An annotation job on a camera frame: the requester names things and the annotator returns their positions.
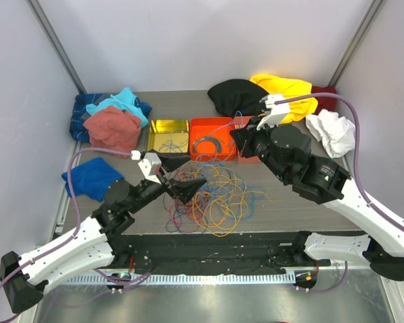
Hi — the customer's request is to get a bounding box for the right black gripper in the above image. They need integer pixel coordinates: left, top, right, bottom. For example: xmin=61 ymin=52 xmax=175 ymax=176
xmin=232 ymin=115 xmax=290 ymax=183

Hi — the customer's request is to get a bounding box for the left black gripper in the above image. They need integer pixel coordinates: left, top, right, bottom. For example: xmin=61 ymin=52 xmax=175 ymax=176
xmin=127 ymin=149 xmax=205 ymax=214

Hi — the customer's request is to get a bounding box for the light blue wire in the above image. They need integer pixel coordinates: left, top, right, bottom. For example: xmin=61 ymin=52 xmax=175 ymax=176
xmin=156 ymin=129 xmax=190 ymax=154
xmin=197 ymin=109 xmax=253 ymax=162

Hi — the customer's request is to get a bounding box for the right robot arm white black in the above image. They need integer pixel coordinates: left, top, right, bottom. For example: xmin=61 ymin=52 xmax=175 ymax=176
xmin=230 ymin=117 xmax=404 ymax=281

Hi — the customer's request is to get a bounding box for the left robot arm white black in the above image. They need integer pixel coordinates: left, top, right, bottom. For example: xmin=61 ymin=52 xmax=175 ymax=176
xmin=0 ymin=150 xmax=206 ymax=315

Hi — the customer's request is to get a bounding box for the salmon pink square tray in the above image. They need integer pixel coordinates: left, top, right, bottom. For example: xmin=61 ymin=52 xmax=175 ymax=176
xmin=234 ymin=115 xmax=260 ymax=164

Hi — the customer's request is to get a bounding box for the orange square tray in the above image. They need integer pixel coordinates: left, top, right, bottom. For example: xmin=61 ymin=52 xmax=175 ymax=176
xmin=189 ymin=117 xmax=236 ymax=162

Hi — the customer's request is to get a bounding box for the black cloth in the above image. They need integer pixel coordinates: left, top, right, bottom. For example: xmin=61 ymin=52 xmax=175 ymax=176
xmin=207 ymin=79 xmax=269 ymax=117

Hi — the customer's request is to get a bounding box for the gold tin box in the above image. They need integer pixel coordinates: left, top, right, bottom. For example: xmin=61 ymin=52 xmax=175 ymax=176
xmin=147 ymin=119 xmax=190 ymax=156

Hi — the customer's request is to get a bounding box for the yellow cloth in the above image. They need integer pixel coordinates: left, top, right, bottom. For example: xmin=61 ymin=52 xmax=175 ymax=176
xmin=250 ymin=74 xmax=318 ymax=124

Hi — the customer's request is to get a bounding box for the white cloth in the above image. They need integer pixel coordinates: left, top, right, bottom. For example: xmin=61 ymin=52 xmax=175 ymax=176
xmin=305 ymin=109 xmax=356 ymax=159

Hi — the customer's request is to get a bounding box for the dark red cloth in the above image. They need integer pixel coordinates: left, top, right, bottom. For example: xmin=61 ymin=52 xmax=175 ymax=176
xmin=311 ymin=85 xmax=337 ymax=115

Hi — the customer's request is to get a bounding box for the royal blue cloth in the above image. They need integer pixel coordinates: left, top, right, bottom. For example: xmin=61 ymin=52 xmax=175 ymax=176
xmin=71 ymin=157 xmax=124 ymax=202

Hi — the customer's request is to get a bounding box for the salmon pink cloth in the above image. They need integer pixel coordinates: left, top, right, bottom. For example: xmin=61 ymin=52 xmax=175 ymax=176
xmin=83 ymin=106 xmax=142 ymax=153

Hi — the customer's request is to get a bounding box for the cyan cloth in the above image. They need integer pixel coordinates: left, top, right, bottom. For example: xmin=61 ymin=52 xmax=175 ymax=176
xmin=86 ymin=87 xmax=152 ymax=128

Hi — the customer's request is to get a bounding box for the blue plaid cloth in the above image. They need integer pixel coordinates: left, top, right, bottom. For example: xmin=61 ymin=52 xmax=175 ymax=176
xmin=69 ymin=92 xmax=153 ymax=142

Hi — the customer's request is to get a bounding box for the red tangled wire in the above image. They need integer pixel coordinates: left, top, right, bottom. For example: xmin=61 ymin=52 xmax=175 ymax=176
xmin=164 ymin=167 xmax=209 ymax=225

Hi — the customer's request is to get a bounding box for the grey coiled wire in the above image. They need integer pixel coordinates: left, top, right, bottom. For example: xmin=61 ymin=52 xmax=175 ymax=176
xmin=193 ymin=135 xmax=224 ymax=153

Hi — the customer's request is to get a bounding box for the blue tangled wire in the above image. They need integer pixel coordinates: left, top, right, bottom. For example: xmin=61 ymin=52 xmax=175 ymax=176
xmin=165 ymin=161 xmax=267 ymax=234

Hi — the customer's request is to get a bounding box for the yellow tangled wire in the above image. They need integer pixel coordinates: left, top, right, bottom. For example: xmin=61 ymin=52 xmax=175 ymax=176
xmin=178 ymin=159 xmax=273 ymax=238

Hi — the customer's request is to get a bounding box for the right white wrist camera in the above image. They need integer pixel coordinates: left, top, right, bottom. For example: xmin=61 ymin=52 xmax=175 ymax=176
xmin=257 ymin=94 xmax=290 ymax=131

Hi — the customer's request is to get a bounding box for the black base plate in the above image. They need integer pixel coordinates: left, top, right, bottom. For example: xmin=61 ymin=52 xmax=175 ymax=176
xmin=109 ymin=231 xmax=334 ymax=276

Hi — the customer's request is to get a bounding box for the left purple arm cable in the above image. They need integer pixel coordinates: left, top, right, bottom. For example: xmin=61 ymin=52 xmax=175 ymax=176
xmin=0 ymin=147 xmax=152 ymax=323

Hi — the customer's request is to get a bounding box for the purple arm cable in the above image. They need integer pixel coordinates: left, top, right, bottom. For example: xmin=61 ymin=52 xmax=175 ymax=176
xmin=275 ymin=93 xmax=404 ymax=294
xmin=0 ymin=147 xmax=152 ymax=323

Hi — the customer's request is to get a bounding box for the white slotted cable duct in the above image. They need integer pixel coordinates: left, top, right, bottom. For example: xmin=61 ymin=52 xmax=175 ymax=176
xmin=63 ymin=271 xmax=296 ymax=285

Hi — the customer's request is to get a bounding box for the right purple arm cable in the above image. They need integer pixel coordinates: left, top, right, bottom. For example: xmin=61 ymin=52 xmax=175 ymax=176
xmin=275 ymin=93 xmax=404 ymax=294

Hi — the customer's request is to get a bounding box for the right aluminium frame post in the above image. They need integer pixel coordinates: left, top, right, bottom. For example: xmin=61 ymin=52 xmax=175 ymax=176
xmin=329 ymin=0 xmax=386 ymax=87

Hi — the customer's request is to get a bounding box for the aluminium frame post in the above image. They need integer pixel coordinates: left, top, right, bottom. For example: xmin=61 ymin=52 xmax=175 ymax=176
xmin=26 ymin=0 xmax=87 ymax=94
xmin=329 ymin=0 xmax=386 ymax=87

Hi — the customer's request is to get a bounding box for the left aluminium frame post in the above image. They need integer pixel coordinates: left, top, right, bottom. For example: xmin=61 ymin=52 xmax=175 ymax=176
xmin=26 ymin=0 xmax=87 ymax=94

